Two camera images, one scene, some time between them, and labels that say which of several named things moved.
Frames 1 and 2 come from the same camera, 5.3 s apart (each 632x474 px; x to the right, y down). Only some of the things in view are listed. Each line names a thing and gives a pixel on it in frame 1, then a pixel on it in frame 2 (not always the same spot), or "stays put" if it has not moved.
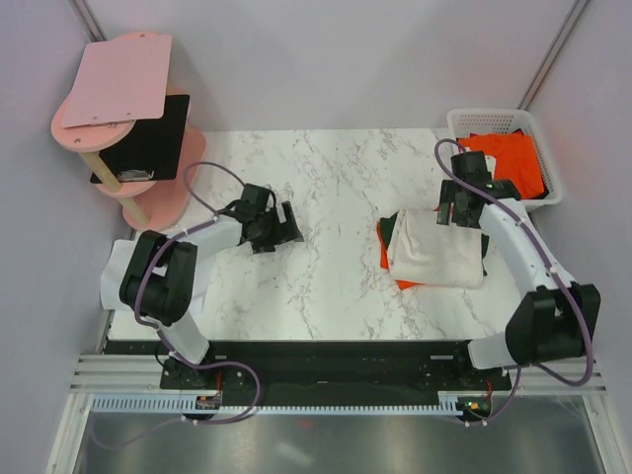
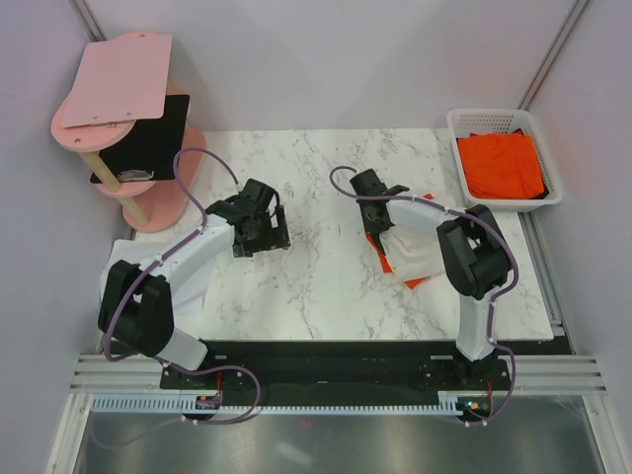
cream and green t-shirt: [421, 251] stays put
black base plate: [334, 369] stays put
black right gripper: [448, 195] to [369, 226]
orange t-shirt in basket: [514, 159] stays put
